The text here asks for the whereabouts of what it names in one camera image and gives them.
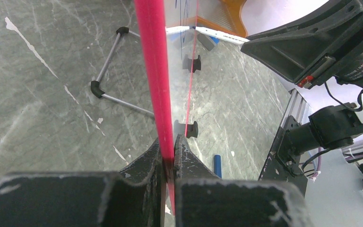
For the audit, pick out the whiteboard with pink frame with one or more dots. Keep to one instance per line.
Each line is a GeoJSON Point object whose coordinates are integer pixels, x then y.
{"type": "Point", "coordinates": [168, 39]}

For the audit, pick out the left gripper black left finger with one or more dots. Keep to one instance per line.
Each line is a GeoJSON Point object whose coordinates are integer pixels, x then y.
{"type": "Point", "coordinates": [130, 197]}

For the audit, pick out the blue whiteboard marker pen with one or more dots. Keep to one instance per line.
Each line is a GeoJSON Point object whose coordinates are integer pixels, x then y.
{"type": "Point", "coordinates": [237, 40]}

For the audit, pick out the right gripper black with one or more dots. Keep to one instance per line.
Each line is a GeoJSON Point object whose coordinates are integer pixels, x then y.
{"type": "Point", "coordinates": [326, 43]}

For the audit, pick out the blue marker cap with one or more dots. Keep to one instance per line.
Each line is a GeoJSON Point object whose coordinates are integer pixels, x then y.
{"type": "Point", "coordinates": [217, 166]}

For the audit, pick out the orange wooden shelf rack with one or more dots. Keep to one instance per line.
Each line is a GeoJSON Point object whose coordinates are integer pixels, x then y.
{"type": "Point", "coordinates": [222, 15]}

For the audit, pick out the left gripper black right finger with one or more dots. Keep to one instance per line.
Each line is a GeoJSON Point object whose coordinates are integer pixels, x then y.
{"type": "Point", "coordinates": [202, 199]}

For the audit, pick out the blue eraser on table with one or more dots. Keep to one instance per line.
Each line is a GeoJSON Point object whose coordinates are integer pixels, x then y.
{"type": "Point", "coordinates": [208, 42]}

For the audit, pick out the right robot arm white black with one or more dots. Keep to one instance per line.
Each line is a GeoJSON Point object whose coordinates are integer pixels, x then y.
{"type": "Point", "coordinates": [274, 170]}

